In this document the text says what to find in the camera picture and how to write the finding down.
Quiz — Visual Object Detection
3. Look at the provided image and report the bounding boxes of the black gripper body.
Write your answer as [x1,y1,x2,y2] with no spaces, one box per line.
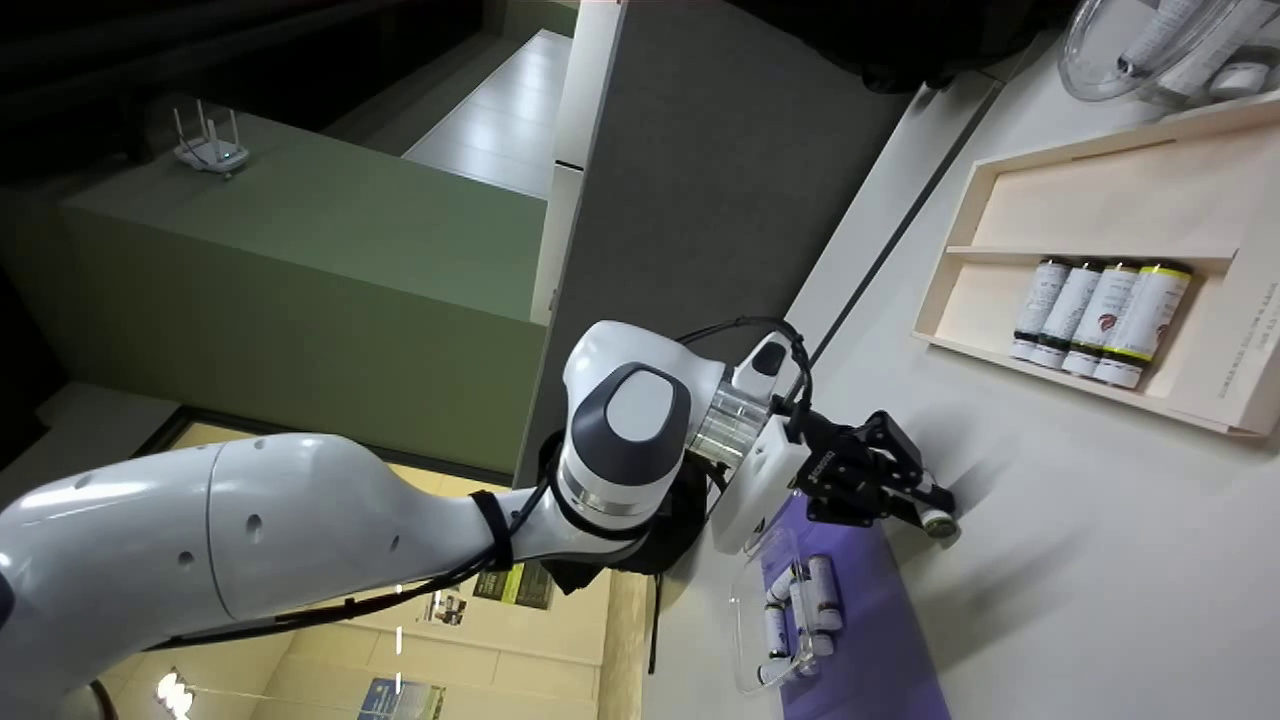
[795,407,928,533]

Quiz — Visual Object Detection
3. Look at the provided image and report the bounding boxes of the white bottle with dark label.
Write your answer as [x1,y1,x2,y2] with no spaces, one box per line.
[1038,257,1108,377]
[1010,250,1078,366]

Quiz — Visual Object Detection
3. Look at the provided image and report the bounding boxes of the white bottle with yellow cap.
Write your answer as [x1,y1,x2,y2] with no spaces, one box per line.
[1092,260,1199,391]

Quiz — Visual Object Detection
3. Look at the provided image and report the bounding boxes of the purple mat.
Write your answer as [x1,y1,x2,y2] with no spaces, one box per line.
[755,492,955,720]

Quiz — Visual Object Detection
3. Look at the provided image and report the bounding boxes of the white bottles on cloth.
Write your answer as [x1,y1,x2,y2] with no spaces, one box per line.
[724,523,857,701]

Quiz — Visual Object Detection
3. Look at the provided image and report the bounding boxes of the grey partition panel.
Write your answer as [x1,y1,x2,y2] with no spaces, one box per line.
[512,0,925,502]

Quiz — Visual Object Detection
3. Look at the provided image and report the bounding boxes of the wooden shelf tray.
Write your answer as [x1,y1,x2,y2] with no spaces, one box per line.
[913,92,1280,451]

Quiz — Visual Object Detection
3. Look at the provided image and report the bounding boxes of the white round fan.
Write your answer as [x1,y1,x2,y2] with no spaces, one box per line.
[1055,0,1280,107]

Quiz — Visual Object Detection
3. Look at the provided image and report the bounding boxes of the green partition block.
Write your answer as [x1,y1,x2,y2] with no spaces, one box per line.
[0,107,553,481]

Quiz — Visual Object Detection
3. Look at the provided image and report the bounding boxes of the white wifi router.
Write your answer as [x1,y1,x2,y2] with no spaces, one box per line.
[165,97,257,182]

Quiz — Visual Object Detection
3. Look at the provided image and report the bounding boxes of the dark green wall poster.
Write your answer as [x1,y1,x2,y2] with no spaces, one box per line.
[470,560,558,615]

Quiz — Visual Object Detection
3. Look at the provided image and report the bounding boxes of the small photo wall poster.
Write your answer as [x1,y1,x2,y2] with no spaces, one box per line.
[424,588,471,632]

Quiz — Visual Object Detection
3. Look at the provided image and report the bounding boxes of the blue wall poster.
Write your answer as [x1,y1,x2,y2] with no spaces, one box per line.
[352,672,447,720]

